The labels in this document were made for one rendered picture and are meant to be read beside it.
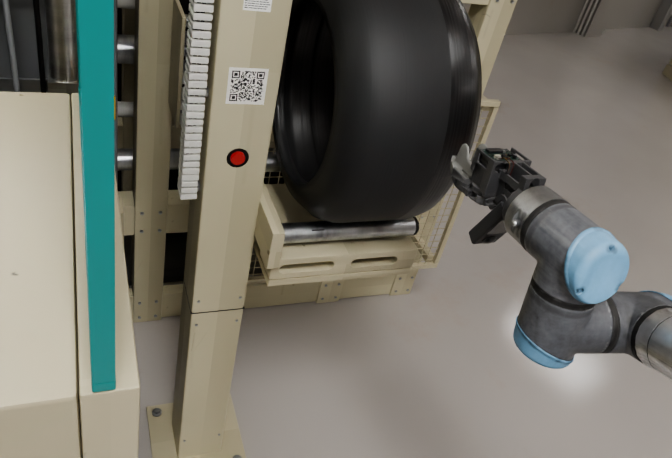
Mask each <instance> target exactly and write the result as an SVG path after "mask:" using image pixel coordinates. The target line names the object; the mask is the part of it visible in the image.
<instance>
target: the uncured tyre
mask: <svg viewBox="0 0 672 458"><path fill-rule="evenodd" d="M481 97H482V69H481V59H480V52H479V46H478V41H477V37H476V34H475V30H474V27H473V24H472V22H471V19H470V17H469V15H468V13H467V11H466V9H465V7H464V5H463V3H462V2H461V0H293V1H292V7H291V13H290V20H289V26H288V32H287V38H286V45H285V51H284V57H283V63H282V70H281V76H280V82H279V88H278V95H277V101H276V107H275V113H274V119H273V135H274V142H275V148H276V154H277V158H278V163H279V167H280V170H281V173H282V176H283V179H284V182H285V184H286V186H287V188H288V190H289V192H290V193H291V195H292V196H293V198H294V199H295V200H296V201H297V202H298V203H299V204H300V205H301V206H302V207H303V208H305V209H306V210H307V211H308V212H309V213H310V214H311V215H312V216H314V217H315V218H317V219H320V220H324V221H328V222H332V223H348V222H367V221H386V220H404V219H409V218H412V217H414V216H417V215H419V214H422V213H424V212H426V211H428V210H430V209H431V208H433V207H434V206H435V205H436V204H437V203H438V202H439V201H440V200H441V199H442V198H443V197H444V196H445V194H446V193H447V192H448V190H449V189H450V187H451V186H452V185H453V180H452V177H451V176H452V174H451V169H450V162H451V158H452V156H457V154H458V152H459V150H460V148H461V146H462V145H463V144H465V143H466V144H467V145H468V147H469V154H470V151H471V148H472V145H473V142H474V139H475V135H476V131H477V127H478V121H479V116H480V108H481Z"/></svg>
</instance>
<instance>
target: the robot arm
mask: <svg viewBox="0 0 672 458"><path fill-rule="evenodd" d="M516 154H518V155H519V156H520V157H522V158H523V159H524V160H522V159H520V158H519V157H517V155H516ZM531 162H532V161H531V160H530V159H528V158H527V157H525V156H524V155H523V154H521V153H520V152H519V151H517V150H516V149H514V148H513V147H511V150H510V151H509V150H508V149H501V148H487V146H486V145H485V144H483V143H482V144H480V145H479V146H478V148H476V151H475V153H474V154H473V156H472V158H471V160H470V159H469V147H468V145H467V144H466V143H465V144H463V145H462V146H461V148H460V150H459V152H458V154H457V156H452V158H451V162H450V169H451V174H452V176H451V177H452V180H453V183H454V185H455V187H456V188H457V189H458V190H460V191H461V192H462V193H464V194H465V196H468V197H469V198H470V199H471V200H473V201H474V202H476V203H477V204H479V205H483V206H489V209H490V210H492V211H490V212H489V213H488V214H487V215H486V216H485V217H484V218H483V219H482V220H481V221H480V222H479V223H478V224H476V225H475V226H474V227H473V228H472V229H471V230H470V231H469V236H470V239H471V242H472V244H482V243H483V244H489V243H494V242H496V241H497V240H498V239H499V238H501V237H502V236H503V235H504V234H505V233H507V232H508V233H509V234H510V235H511V236H512V237H513V238H514V239H515V240H516V241H517V242H518V243H519V244H520V245H521V246H522V247H523V248H524V249H525V250H526V251H527V252H528V253H529V254H530V255H531V256H532V257H533V258H534V259H535V260H536V261H537V264H536V267H535V270H534V272H533V275H532V278H531V281H530V284H529V287H528V290H527V292H526V295H525V298H524V301H523V304H522V307H521V310H520V312H519V315H518V316H517V317H516V325H515V328H514V332H513V338H514V342H515V344H516V346H517V347H518V349H519V350H520V351H521V352H522V353H523V354H524V355H525V356H526V357H527V358H529V359H530V360H531V361H533V362H535V363H537V364H539V365H541V366H544V367H547V368H552V369H561V368H565V367H567V366H568V365H570V363H572V362H573V361H574V355H575V354H599V353H603V354H604V353H605V354H623V353H624V354H628V355H630V356H632V357H633V358H635V359H636V360H638V361H640V362H641V363H643V364H644V365H646V366H647V367H649V368H652V369H655V370H656V371H658V372H660V373H661V374H663V375H664V376H666V377H667V378H669V379H670V380H672V296H670V295H668V294H665V293H660V292H657V291H649V290H645V291H639V292H625V291H617V290H618V289H619V287H620V285H621V284H622V283H623V282H624V281H625V279H626V276H627V274H628V270H629V255H628V252H627V250H626V248H625V247H624V246H623V245H622V244H621V243H620V242H619V241H618V240H616V238H615V237H614V236H613V235H612V234H611V233H610V232H609V231H608V230H606V229H604V228H601V227H600V226H599V225H597V224H596V223H595V222H593V221H592V220H591V219H589V218H588V217H587V216H585V215H584V214H583V213H581V212H580V211H579V210H577V209H576V208H575V207H573V206H572V205H571V204H570V203H569V202H567V201H566V200H565V199H563V198H562V197H561V196H560V195H558V194H557V193H556V192H554V191H553V190H552V189H550V188H549V187H546V186H544V185H545V182H546V178H545V177H543V176H542V175H541V174H539V173H538V172H537V171H535V170H534V169H533V168H531V167H530V165H531Z"/></svg>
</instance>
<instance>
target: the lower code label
mask: <svg viewBox="0 0 672 458"><path fill-rule="evenodd" d="M268 72H269V69H259V68H238V67H229V75H228V84H227V93H226V102H225V104H254V105H264V99H265V92H266V86H267V79H268Z"/></svg>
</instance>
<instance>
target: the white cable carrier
mask: <svg viewBox="0 0 672 458"><path fill-rule="evenodd" d="M189 2H190V3H189V8H188V10H189V11H190V13H189V15H188V18H189V20H190V21H188V28H189V29H188V30H187V37H188V38H187V39H186V44H187V47H186V52H187V55H186V63H185V69H186V70H185V71H184V77H185V79H184V84H185V86H184V93H183V102H182V106H183V110H182V114H183V115H182V123H181V128H182V129H181V136H180V152H179V155H180V156H179V163H178V168H179V170H178V175H179V176H178V182H177V187H178V191H179V195H180V199H181V200H187V199H197V191H200V182H199V166H200V161H199V160H200V152H201V146H202V141H201V140H202V132H203V127H202V125H203V122H204V121H203V118H204V110H205V105H204V103H205V97H208V96H209V89H208V86H207V81H206V80H207V77H208V74H207V73H206V72H208V65H207V64H208V62H209V58H208V56H209V55H210V49H209V48H210V44H211V41H210V40H209V39H211V32H210V30H211V29H212V24H211V22H210V21H212V19H213V15H212V13H213V10H214V5H213V4H212V3H214V0H189ZM194 12H196V13H194ZM200 12H201V13H200ZM193 20H195V21H193ZM199 21H200V22H199ZM204 21H206V22H204ZM193 29H195V30H193ZM199 29H200V30H199ZM204 30H206V31H204Z"/></svg>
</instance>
